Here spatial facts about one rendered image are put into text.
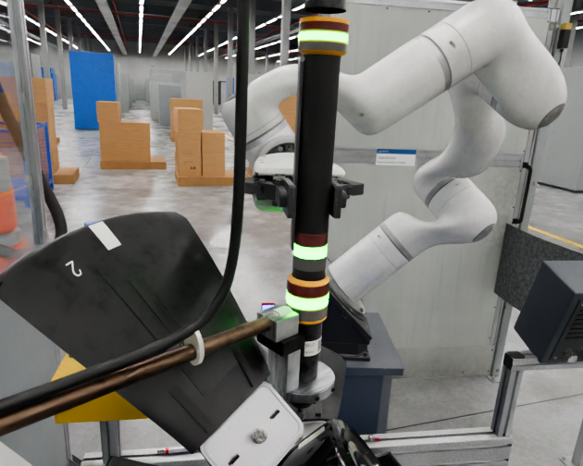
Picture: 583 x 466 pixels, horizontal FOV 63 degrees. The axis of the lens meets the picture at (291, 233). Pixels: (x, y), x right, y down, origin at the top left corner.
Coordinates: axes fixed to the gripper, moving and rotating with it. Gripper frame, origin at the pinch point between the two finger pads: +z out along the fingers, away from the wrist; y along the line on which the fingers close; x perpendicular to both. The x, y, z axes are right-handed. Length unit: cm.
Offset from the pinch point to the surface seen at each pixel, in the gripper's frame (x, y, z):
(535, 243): -55, -143, -154
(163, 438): -146, 34, -144
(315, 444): -21.0, 0.1, 9.0
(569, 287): -23, -57, -31
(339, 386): -29.1, -7.8, -11.2
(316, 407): -27.5, -3.1, -4.7
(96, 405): -45, 30, -31
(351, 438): -24.0, -4.6, 5.1
